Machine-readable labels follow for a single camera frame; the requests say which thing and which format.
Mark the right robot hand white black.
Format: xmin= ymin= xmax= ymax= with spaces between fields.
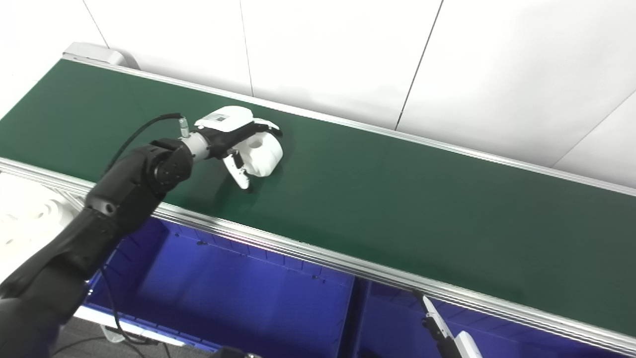
xmin=414 ymin=291 xmax=483 ymax=358

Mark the white parts tray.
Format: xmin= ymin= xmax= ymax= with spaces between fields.
xmin=0 ymin=172 xmax=86 ymax=281

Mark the green conveyor belt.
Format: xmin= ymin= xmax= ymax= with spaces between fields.
xmin=0 ymin=59 xmax=636 ymax=339
xmin=0 ymin=52 xmax=636 ymax=357

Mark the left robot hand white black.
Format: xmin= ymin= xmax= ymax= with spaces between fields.
xmin=194 ymin=105 xmax=283 ymax=191

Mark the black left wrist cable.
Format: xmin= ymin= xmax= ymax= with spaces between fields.
xmin=98 ymin=113 xmax=192 ymax=347

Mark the white round plastic part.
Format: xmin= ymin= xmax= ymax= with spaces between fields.
xmin=233 ymin=127 xmax=284 ymax=178

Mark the large blue plastic bin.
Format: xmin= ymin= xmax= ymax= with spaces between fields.
xmin=75 ymin=216 xmax=356 ymax=358
xmin=352 ymin=277 xmax=636 ymax=358

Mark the black robot chest edge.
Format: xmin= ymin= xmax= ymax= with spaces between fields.
xmin=213 ymin=346 xmax=261 ymax=358

